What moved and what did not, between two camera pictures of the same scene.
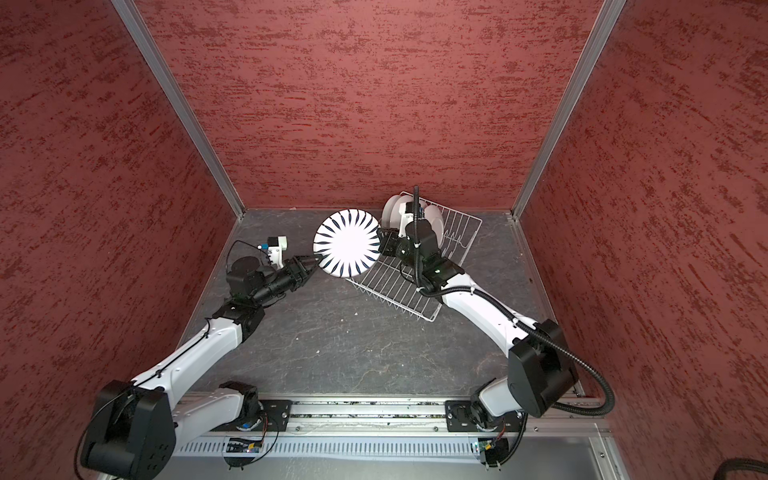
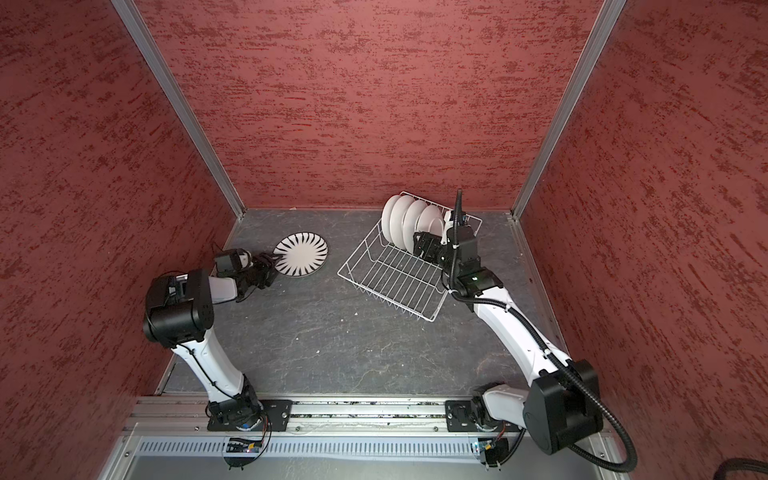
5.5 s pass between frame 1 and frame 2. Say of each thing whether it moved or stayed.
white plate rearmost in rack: stayed
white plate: stayed
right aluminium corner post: stayed
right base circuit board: stayed
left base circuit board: stayed
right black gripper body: moved
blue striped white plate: moved
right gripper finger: moved
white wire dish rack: stayed
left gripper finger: moved
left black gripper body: moved
